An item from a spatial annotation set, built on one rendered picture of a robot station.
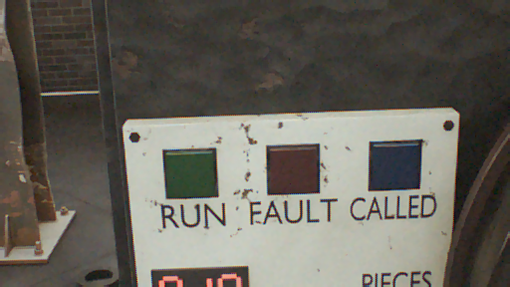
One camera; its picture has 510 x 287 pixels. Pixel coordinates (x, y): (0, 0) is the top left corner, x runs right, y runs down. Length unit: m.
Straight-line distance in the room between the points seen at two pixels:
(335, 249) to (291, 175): 0.08
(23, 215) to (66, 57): 3.63
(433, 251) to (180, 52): 0.26
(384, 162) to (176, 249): 0.18
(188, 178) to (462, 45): 0.24
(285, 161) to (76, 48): 6.24
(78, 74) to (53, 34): 0.44
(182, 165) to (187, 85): 0.06
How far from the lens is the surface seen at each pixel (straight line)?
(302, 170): 0.53
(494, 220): 0.48
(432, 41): 0.55
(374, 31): 0.53
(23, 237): 3.35
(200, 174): 0.52
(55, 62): 6.80
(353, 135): 0.53
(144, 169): 0.53
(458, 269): 0.51
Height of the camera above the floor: 1.37
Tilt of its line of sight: 17 degrees down
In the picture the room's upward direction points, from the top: 2 degrees counter-clockwise
